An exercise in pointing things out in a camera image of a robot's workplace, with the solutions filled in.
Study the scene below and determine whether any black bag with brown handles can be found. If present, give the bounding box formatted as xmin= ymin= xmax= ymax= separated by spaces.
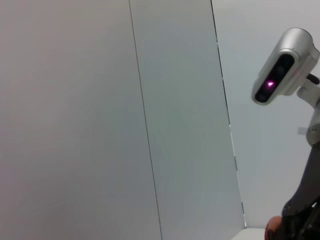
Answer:
xmin=264 ymin=143 xmax=320 ymax=240

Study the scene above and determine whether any silver head depth camera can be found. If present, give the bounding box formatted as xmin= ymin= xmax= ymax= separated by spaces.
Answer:
xmin=251 ymin=27 xmax=320 ymax=106

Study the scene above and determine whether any white robot head mount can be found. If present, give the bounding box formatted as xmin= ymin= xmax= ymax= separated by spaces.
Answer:
xmin=296 ymin=72 xmax=320 ymax=147

